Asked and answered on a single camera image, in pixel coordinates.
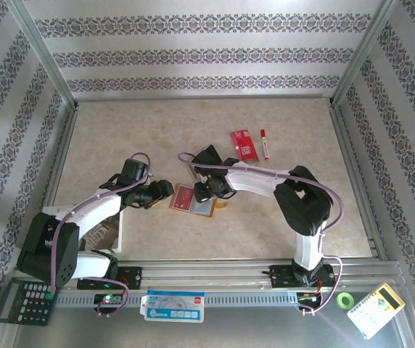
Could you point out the aluminium frame rail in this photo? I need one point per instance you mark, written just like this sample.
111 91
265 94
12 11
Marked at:
64 145
204 98
356 181

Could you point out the blue white ruler set package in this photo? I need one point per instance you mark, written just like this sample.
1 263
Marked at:
173 308

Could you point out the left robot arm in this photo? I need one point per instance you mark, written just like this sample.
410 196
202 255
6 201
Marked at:
95 206

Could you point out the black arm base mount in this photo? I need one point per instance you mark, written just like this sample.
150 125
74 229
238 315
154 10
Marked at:
131 277
283 277

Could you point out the green tape roll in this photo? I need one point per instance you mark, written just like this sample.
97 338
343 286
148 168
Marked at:
338 300

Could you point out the red whiteboard marker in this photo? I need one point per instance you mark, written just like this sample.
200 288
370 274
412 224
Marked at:
264 145

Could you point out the orange card holder clear sleeves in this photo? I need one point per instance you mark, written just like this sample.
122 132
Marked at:
202 210

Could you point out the wide aluminium base rail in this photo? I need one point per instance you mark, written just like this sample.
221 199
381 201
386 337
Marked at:
207 273

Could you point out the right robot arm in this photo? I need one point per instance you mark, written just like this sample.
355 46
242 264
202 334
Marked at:
254 179

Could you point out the small control board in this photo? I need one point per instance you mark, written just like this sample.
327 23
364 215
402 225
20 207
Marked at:
107 299
307 297

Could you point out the yellow and white calculator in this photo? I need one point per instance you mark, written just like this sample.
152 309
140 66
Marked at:
370 315

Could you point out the red credit card with curves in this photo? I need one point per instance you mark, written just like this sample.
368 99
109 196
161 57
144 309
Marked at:
183 197

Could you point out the aluminium corner post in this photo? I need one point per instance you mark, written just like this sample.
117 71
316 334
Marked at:
363 50
44 54

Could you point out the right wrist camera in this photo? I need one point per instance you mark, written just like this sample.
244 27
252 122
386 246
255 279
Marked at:
201 194

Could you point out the black calculator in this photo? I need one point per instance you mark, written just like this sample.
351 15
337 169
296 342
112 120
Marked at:
26 304

